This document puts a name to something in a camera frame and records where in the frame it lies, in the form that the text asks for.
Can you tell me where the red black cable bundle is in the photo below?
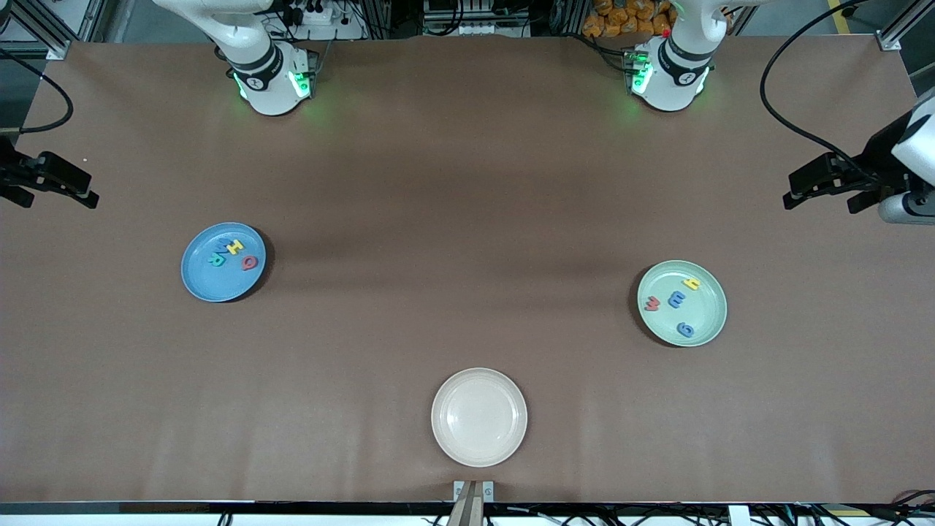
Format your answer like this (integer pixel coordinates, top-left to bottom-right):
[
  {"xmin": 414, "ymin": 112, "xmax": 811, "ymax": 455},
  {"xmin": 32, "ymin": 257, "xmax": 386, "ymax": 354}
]
[{"xmin": 869, "ymin": 489, "xmax": 935, "ymax": 521}]

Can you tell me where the aluminium frame post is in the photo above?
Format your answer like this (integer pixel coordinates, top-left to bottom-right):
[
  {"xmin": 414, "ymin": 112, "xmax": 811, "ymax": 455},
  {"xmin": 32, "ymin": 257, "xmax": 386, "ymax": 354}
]
[
  {"xmin": 877, "ymin": 0, "xmax": 935, "ymax": 52},
  {"xmin": 0, "ymin": 0, "xmax": 92, "ymax": 61}
]

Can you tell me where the bag of orange items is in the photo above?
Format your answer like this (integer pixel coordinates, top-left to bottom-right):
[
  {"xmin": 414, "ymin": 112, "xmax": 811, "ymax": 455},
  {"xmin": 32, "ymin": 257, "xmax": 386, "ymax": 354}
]
[{"xmin": 582, "ymin": 0, "xmax": 676, "ymax": 39}]

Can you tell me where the beige plate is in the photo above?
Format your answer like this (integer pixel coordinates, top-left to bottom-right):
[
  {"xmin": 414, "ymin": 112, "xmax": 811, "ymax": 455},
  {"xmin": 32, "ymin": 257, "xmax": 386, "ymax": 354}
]
[{"xmin": 431, "ymin": 367, "xmax": 528, "ymax": 468}]

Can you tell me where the white power strip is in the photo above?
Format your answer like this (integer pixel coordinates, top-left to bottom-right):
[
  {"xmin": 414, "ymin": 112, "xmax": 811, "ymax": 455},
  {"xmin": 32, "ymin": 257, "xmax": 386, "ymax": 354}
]
[{"xmin": 281, "ymin": 0, "xmax": 366, "ymax": 41}]

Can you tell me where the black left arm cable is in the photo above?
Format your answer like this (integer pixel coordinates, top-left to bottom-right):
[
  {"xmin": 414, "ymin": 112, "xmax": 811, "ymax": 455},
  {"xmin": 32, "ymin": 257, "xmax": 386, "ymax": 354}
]
[{"xmin": 760, "ymin": 0, "xmax": 877, "ymax": 180}]

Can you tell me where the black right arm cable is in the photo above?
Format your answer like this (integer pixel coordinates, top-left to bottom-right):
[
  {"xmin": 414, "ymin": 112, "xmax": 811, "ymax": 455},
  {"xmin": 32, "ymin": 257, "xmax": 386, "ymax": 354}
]
[{"xmin": 0, "ymin": 47, "xmax": 75, "ymax": 136}]

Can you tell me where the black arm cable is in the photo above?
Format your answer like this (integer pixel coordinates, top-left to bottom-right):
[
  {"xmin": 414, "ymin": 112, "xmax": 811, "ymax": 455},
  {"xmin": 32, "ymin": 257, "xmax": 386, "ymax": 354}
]
[
  {"xmin": 0, "ymin": 47, "xmax": 75, "ymax": 136},
  {"xmin": 760, "ymin": 0, "xmax": 877, "ymax": 180}
]

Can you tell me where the green plate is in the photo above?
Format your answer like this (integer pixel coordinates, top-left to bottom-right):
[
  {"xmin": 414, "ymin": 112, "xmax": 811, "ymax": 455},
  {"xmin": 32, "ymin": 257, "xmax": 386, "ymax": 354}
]
[{"xmin": 637, "ymin": 260, "xmax": 728, "ymax": 348}]

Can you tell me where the black equipment rack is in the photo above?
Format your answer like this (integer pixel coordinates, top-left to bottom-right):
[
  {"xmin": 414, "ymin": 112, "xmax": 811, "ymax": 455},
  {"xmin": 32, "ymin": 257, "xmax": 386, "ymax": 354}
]
[{"xmin": 422, "ymin": 0, "xmax": 512, "ymax": 36}]

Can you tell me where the brown table cover sheet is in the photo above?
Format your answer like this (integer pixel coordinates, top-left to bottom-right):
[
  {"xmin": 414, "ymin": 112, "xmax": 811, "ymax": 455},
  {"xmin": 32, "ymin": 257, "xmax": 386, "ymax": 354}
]
[{"xmin": 0, "ymin": 35, "xmax": 935, "ymax": 505}]

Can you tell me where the metal mount bracket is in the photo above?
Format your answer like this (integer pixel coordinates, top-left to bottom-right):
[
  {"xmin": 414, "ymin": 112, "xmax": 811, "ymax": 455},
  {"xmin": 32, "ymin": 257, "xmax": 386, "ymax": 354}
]
[{"xmin": 453, "ymin": 480, "xmax": 495, "ymax": 526}]

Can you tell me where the blue plate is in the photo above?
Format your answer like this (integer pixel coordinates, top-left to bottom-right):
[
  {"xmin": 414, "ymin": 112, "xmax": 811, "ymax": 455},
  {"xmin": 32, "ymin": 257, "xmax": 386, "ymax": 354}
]
[{"xmin": 180, "ymin": 222, "xmax": 267, "ymax": 303}]

